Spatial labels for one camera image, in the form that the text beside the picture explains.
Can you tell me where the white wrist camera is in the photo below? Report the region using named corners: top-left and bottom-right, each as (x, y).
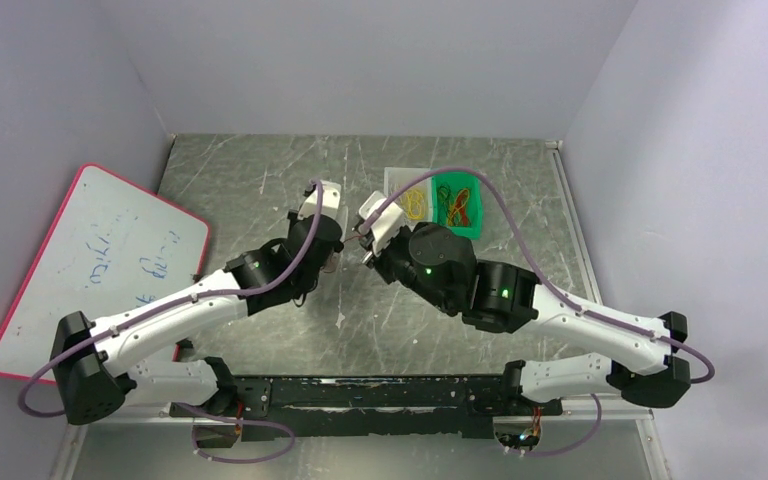
top-left (356, 190), bottom-right (407, 257)
top-left (297, 181), bottom-right (342, 221)

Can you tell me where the mixed coloured wire bundle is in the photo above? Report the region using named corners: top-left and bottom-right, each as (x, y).
top-left (436, 184), bottom-right (475, 228)

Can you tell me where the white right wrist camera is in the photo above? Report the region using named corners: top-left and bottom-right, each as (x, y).
top-left (356, 190), bottom-right (407, 257)

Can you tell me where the pink framed whiteboard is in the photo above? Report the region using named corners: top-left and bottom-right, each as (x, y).
top-left (0, 164), bottom-right (211, 380)

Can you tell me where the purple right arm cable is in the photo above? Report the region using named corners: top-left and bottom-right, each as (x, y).
top-left (357, 165), bottom-right (717, 460)

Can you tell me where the grey perforated cable spool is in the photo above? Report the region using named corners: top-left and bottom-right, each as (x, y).
top-left (323, 205), bottom-right (350, 274)

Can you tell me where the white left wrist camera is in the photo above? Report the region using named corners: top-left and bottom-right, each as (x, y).
top-left (297, 181), bottom-right (342, 221)

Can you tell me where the green plastic bin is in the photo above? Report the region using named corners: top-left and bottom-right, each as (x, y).
top-left (431, 172), bottom-right (484, 240)

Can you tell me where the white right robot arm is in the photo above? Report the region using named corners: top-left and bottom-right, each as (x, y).
top-left (360, 223), bottom-right (691, 408)

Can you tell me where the clear white plastic bin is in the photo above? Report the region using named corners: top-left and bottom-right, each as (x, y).
top-left (384, 167), bottom-right (434, 226)

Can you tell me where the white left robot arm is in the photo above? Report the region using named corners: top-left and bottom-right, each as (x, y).
top-left (51, 216), bottom-right (344, 425)

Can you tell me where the yellow wire bundle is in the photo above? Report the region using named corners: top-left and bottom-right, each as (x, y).
top-left (402, 188), bottom-right (429, 223)

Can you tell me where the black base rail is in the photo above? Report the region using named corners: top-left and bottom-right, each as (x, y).
top-left (200, 374), bottom-right (562, 441)

